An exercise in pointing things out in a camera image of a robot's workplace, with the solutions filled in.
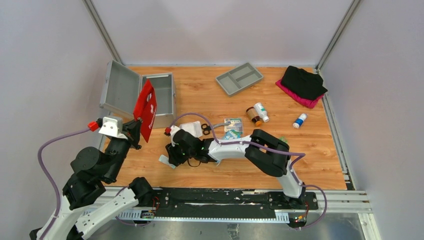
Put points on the black folded cloth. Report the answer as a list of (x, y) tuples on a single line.
[(304, 84)]

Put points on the bandage strip box pack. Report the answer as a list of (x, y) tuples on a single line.
[(233, 124)]

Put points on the small green packet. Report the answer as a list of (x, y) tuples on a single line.
[(283, 139)]

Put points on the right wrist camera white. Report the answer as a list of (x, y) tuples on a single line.
[(173, 132)]

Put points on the grey divider tray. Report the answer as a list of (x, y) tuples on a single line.
[(239, 79)]

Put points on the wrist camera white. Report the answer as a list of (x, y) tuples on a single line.
[(112, 126), (173, 132)]

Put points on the red first aid pouch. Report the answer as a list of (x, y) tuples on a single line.
[(145, 109)]

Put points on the blue white small bottle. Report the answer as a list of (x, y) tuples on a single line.
[(299, 121)]

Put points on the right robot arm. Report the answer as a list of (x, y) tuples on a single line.
[(268, 153)]

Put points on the pink folded cloth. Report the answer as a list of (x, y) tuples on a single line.
[(308, 103)]

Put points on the brown medicine bottle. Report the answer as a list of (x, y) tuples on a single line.
[(253, 116)]

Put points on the white gauze packet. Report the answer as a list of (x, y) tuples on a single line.
[(194, 128)]

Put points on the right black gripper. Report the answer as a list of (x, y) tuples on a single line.
[(174, 158)]

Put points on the black handled scissors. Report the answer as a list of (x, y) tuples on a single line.
[(206, 128)]

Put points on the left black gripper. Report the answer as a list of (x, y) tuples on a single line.
[(132, 132)]

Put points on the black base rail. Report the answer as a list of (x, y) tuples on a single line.
[(224, 204)]

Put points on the teal blue sachet pack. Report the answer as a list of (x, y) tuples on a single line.
[(232, 134)]

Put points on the grey metal case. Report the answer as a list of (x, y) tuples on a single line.
[(122, 87)]

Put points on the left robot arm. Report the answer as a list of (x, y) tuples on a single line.
[(92, 169)]

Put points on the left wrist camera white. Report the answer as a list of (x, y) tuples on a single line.
[(112, 126)]

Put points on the small teal bandage packet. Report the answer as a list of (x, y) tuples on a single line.
[(165, 160)]

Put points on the white medicine bottle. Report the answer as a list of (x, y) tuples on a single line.
[(261, 111)]

